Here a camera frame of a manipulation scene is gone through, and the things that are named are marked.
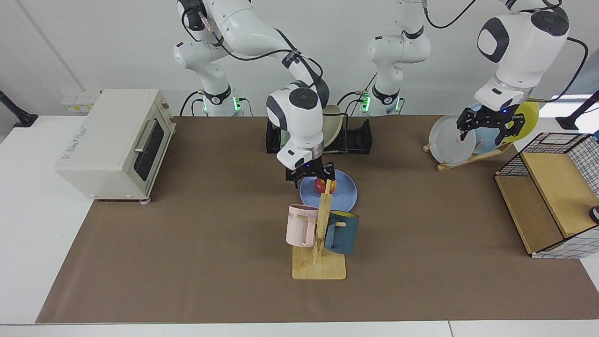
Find yellow plate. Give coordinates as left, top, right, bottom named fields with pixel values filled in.
left=502, top=101, right=540, bottom=143

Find white plate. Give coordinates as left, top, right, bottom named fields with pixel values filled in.
left=429, top=115, right=477, bottom=167

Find light blue plate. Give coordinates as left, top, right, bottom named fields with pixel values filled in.
left=469, top=102, right=505, bottom=153

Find wooden plate rack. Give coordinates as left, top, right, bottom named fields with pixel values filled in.
left=423, top=140, right=518, bottom=172

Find black dish rack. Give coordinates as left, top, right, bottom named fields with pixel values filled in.
left=265, top=117, right=373, bottom=155

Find beige plate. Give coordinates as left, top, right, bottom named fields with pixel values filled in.
left=322, top=105, right=343, bottom=148

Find pink cup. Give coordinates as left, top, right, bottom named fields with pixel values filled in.
left=286, top=205, right=320, bottom=247

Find black stand foot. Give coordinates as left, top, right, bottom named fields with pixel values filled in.
left=0, top=90, right=39, bottom=128
left=556, top=90, right=599, bottom=131

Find dark teal cup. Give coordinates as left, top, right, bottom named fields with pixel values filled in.
left=324, top=211, right=360, bottom=255

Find wooden cup stand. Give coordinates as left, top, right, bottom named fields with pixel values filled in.
left=292, top=179, right=347, bottom=280

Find brown table cloth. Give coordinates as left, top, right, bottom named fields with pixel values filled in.
left=35, top=116, right=599, bottom=324

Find pale toaster oven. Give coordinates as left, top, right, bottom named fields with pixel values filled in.
left=55, top=89, right=177, bottom=204

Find wire basket with wooden floor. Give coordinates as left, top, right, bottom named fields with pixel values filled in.
left=495, top=132, right=599, bottom=259

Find black base cable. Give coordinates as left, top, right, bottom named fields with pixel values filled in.
left=336, top=70, right=380, bottom=116
left=179, top=90, right=206, bottom=117

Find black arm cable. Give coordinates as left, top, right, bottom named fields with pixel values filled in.
left=187, top=9, right=324, bottom=96
left=423, top=0, right=588, bottom=104

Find white yellow wall boxes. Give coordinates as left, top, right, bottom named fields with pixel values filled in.
left=61, top=90, right=102, bottom=114

